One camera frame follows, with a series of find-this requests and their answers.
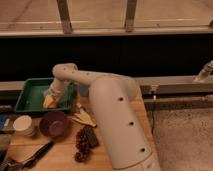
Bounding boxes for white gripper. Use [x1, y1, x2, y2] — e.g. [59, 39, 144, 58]
[43, 78, 69, 108]

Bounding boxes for red yellow apple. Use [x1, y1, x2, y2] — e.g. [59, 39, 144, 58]
[48, 100, 57, 109]

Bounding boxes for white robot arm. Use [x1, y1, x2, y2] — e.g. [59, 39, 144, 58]
[46, 63, 162, 171]

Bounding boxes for green plastic tray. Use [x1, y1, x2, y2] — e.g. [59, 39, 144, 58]
[14, 78, 74, 116]

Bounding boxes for purple bowl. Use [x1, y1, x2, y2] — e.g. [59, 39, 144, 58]
[39, 111, 69, 138]

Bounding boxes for white stacked plates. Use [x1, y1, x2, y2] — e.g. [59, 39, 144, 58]
[13, 115, 35, 137]

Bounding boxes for blue cup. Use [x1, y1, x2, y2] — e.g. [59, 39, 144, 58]
[78, 84, 89, 97]

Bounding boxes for blue box at left edge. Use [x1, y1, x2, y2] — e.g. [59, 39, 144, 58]
[0, 115, 13, 131]

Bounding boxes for dark green sponge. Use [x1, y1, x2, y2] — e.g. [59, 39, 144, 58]
[83, 126, 99, 148]

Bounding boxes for purple grapes bunch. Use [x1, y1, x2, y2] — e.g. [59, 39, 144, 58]
[74, 130, 90, 162]

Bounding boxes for black handled spatula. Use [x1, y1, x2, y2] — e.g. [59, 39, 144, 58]
[3, 141, 55, 171]

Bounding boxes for wooden window post left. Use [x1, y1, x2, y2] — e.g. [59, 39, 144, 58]
[57, 0, 73, 34]

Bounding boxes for wooden window post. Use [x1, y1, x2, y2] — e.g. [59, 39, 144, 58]
[124, 0, 137, 32]
[57, 0, 73, 34]

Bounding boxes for wooden window post right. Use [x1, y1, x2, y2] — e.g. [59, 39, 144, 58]
[124, 0, 137, 32]

